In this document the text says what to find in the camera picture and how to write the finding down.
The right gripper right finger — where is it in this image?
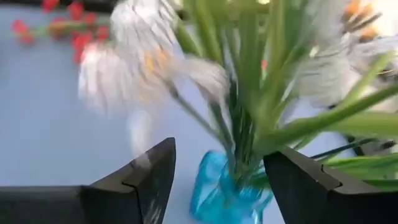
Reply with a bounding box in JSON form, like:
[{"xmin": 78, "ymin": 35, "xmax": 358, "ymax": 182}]
[{"xmin": 263, "ymin": 147, "xmax": 398, "ymax": 224}]

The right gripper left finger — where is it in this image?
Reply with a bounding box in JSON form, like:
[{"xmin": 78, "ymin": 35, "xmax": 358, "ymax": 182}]
[{"xmin": 0, "ymin": 137, "xmax": 177, "ymax": 224}]

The blue glass vase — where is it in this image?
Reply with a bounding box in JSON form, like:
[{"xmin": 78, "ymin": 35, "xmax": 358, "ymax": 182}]
[{"xmin": 189, "ymin": 149, "xmax": 275, "ymax": 224}]

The red blossom bunch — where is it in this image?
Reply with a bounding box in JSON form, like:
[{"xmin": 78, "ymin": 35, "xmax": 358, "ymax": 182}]
[{"xmin": 11, "ymin": 0, "xmax": 110, "ymax": 65}]

